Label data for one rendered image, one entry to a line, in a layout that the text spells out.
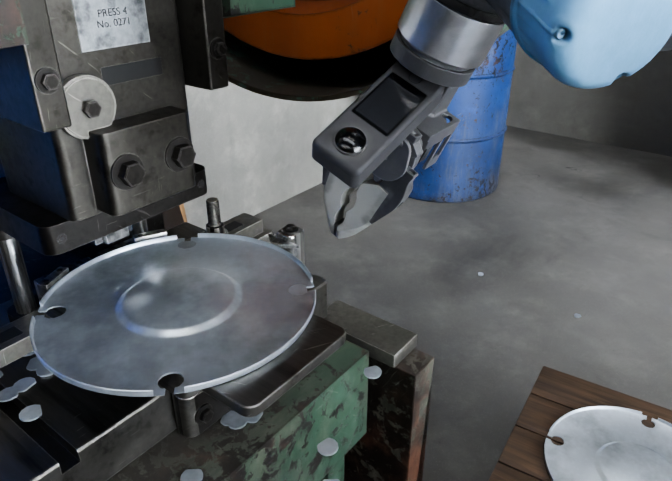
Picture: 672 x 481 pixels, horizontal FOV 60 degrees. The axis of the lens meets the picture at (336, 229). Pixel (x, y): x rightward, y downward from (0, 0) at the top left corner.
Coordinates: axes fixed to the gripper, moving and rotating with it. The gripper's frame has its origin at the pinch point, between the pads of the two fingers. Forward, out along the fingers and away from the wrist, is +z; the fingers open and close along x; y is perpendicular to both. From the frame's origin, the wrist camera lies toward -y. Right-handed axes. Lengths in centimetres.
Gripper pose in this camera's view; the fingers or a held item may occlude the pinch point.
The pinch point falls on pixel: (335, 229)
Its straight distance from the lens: 58.7
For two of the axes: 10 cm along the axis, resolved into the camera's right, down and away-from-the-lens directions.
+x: -7.4, -6.2, 2.7
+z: -3.5, 6.9, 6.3
